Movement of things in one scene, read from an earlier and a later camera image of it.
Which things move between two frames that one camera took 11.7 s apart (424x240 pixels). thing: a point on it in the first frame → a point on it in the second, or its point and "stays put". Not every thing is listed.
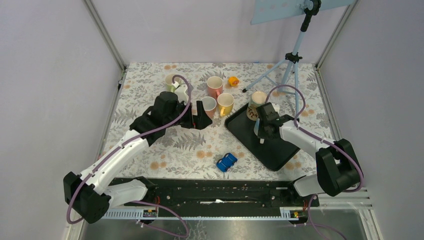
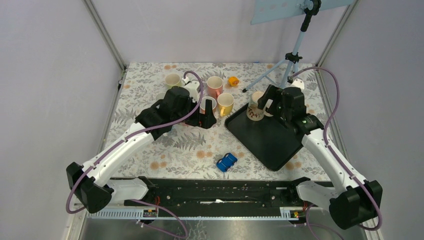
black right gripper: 261,135 → 278,96
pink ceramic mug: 215,86 stays put
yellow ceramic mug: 225,102 stays put
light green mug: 168,81 stays put
